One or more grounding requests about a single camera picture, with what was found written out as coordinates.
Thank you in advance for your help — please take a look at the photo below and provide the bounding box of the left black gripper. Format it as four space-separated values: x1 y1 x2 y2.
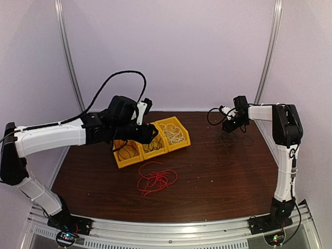
111 121 159 144

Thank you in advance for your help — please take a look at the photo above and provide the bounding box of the red cable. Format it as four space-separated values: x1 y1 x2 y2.
117 141 141 162
136 160 178 198

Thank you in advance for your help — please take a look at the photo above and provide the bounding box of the yellow three-compartment bin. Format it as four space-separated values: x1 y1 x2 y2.
113 116 191 169

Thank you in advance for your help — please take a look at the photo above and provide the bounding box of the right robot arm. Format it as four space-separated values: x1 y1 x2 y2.
219 95 303 229

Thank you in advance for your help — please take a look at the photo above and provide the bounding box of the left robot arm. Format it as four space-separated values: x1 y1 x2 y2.
1 95 158 230

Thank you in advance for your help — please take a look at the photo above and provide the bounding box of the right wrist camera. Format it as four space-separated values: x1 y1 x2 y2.
219 105 236 120

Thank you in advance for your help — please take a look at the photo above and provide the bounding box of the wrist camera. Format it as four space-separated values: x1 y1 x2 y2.
219 105 236 120
132 98 153 126

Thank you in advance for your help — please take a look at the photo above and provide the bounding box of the right camera black cable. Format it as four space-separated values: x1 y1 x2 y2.
206 107 226 126

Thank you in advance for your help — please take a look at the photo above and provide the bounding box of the camera black cable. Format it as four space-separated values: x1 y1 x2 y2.
59 70 147 125
206 107 226 126

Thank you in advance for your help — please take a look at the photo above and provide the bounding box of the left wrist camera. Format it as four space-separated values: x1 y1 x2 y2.
132 98 153 126

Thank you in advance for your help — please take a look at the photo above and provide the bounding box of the left camera black cable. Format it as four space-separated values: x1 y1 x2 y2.
59 70 147 125

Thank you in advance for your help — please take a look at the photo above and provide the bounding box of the front aluminium rail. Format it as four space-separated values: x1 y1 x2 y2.
18 203 322 248

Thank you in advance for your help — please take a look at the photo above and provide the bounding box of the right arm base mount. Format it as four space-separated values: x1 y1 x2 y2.
247 214 293 247

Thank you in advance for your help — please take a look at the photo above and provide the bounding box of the right aluminium frame post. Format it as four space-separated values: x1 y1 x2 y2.
254 0 283 104

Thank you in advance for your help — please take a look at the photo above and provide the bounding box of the aluminium frame post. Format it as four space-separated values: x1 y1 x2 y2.
54 0 85 112
254 0 283 104

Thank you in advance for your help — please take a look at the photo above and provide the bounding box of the left aluminium frame post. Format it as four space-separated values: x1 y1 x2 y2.
54 0 85 112

